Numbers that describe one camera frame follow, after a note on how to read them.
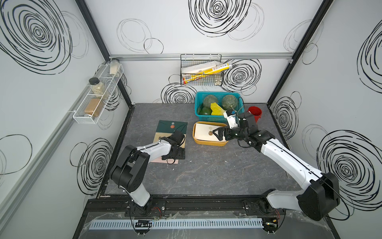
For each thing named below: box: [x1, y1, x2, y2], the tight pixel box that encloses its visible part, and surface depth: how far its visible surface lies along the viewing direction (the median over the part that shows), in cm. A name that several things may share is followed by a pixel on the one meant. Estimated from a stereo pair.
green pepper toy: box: [198, 106, 213, 116], surface depth 107 cm
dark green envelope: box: [156, 119, 189, 134], surface depth 111 cm
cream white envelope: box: [194, 123, 227, 142], surface depth 101 cm
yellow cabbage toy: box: [210, 102, 227, 116], surface depth 107 cm
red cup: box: [247, 106, 263, 124], surface depth 106 cm
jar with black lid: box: [88, 77, 104, 99], surface depth 72 cm
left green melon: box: [202, 94, 218, 109], surface depth 111 cm
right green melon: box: [221, 94, 239, 112], surface depth 111 cm
